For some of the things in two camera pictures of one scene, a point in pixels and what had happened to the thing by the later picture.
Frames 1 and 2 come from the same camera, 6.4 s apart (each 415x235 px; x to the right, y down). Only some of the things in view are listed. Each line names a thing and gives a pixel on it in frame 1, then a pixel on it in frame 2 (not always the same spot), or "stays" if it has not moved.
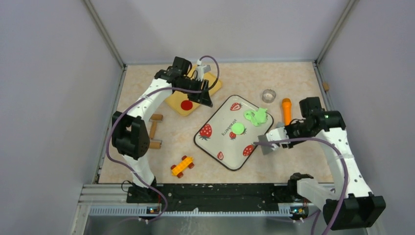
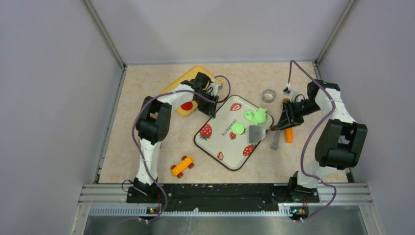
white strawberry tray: [229, 133] stays
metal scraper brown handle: [266, 149] to [258, 132]
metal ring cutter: [268, 96] stays
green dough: [256, 117] stays
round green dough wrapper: [237, 128] stays
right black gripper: [288, 128] to [288, 118]
